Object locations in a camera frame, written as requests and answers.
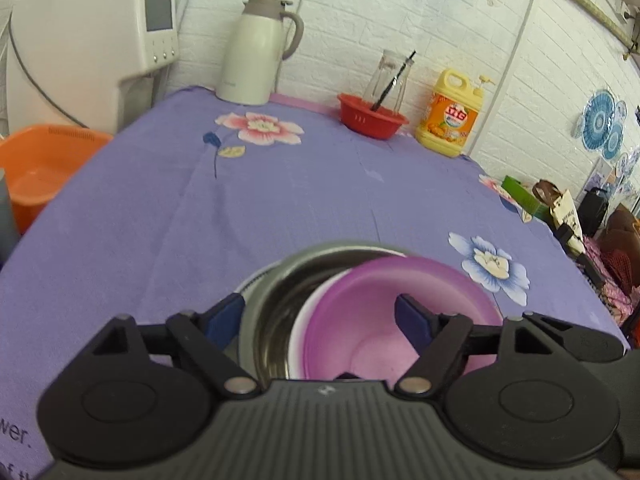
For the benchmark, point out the purple plastic bowl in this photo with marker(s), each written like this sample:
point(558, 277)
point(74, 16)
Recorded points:
point(356, 331)

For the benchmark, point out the white floral ceramic bowl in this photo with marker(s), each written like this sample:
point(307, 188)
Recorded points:
point(304, 327)

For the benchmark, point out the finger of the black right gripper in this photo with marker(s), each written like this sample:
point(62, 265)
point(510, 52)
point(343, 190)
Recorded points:
point(584, 343)

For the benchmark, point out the clear glass jar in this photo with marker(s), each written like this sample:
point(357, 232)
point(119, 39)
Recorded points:
point(387, 80)

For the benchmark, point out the brown bag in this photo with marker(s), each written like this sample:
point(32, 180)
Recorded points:
point(619, 248)

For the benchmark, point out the black straw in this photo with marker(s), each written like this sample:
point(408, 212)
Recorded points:
point(392, 82)

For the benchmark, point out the white thermos jug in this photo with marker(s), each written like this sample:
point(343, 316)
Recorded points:
point(265, 35)

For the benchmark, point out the orange plastic basin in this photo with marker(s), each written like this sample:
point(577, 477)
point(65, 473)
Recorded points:
point(39, 160)

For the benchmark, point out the beige paper bag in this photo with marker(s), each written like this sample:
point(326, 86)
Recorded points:
point(563, 214)

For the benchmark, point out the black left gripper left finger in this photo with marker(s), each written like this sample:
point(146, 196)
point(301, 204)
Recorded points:
point(196, 343)

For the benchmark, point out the stainless steel bowl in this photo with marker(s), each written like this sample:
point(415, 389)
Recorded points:
point(272, 304)

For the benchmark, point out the purple floral tablecloth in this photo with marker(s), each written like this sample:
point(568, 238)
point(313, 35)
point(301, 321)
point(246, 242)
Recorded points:
point(160, 221)

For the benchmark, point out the white floral plate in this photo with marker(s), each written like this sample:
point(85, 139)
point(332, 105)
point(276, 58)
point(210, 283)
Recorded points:
point(254, 278)

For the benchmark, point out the yellow dish soap bottle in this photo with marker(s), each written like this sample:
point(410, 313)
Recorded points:
point(455, 105)

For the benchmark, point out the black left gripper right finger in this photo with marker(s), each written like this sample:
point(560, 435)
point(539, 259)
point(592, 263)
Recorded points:
point(443, 343)

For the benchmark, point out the white water dispenser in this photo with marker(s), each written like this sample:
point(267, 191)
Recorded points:
point(86, 63)

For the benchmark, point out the red plastic colander basket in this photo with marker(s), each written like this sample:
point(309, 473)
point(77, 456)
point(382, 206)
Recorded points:
point(380, 124)

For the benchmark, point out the grey cylinder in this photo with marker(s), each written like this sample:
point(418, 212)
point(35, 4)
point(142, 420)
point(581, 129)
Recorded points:
point(9, 235)

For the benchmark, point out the green box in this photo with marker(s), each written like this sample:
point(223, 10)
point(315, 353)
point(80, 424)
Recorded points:
point(526, 198)

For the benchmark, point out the blue wall decoration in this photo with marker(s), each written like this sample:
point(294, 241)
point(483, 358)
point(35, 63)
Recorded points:
point(601, 124)

